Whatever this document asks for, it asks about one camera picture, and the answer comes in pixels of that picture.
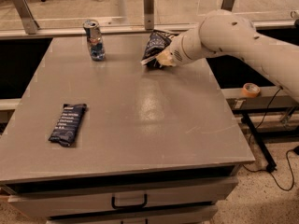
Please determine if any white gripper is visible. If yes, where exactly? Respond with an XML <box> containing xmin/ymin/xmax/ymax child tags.
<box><xmin>156</xmin><ymin>28</ymin><xmax>207</xmax><ymax>66</ymax></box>

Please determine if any blue chip bag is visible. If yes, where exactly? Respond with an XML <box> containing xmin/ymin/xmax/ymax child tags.
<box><xmin>141</xmin><ymin>30</ymin><xmax>176</xmax><ymax>69</ymax></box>

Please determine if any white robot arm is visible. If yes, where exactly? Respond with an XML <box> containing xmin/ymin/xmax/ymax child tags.
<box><xmin>156</xmin><ymin>9</ymin><xmax>299</xmax><ymax>102</ymax></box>

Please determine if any silver blue drink can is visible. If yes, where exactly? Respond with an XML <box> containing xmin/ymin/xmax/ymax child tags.
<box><xmin>83</xmin><ymin>20</ymin><xmax>106</xmax><ymax>61</ymax></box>

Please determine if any tape roll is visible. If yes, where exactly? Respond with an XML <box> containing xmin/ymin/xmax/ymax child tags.
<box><xmin>242</xmin><ymin>83</ymin><xmax>261</xmax><ymax>98</ymax></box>

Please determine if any dark blue snack bar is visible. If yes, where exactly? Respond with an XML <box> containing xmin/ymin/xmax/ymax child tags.
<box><xmin>49</xmin><ymin>104</ymin><xmax>87</xmax><ymax>147</ymax></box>

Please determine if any black table leg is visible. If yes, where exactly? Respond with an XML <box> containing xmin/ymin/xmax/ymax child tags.
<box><xmin>241</xmin><ymin>112</ymin><xmax>277</xmax><ymax>174</ymax></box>

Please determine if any lower grey drawer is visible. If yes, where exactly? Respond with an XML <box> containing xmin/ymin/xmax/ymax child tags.
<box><xmin>46</xmin><ymin>205</ymin><xmax>218</xmax><ymax>224</ymax></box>

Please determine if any grey drawer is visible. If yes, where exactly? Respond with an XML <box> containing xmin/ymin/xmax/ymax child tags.
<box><xmin>8</xmin><ymin>176</ymin><xmax>238</xmax><ymax>217</ymax></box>
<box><xmin>46</xmin><ymin>205</ymin><xmax>218</xmax><ymax>224</ymax></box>

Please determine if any upper grey drawer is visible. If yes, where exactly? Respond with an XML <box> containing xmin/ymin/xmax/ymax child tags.
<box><xmin>8</xmin><ymin>176</ymin><xmax>238</xmax><ymax>217</ymax></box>

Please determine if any middle metal bracket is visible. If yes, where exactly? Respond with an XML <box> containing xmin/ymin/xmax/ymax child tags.
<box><xmin>143</xmin><ymin>0</ymin><xmax>154</xmax><ymax>30</ymax></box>

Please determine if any black floor cable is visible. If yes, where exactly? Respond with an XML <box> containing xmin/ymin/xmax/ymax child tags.
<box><xmin>242</xmin><ymin>86</ymin><xmax>299</xmax><ymax>192</ymax></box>

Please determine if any left metal bracket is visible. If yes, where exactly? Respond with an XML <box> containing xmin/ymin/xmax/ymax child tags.
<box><xmin>11</xmin><ymin>0</ymin><xmax>39</xmax><ymax>35</ymax></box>

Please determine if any black drawer handle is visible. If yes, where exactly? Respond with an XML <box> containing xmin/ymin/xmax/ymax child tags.
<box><xmin>110</xmin><ymin>194</ymin><xmax>148</xmax><ymax>210</ymax></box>

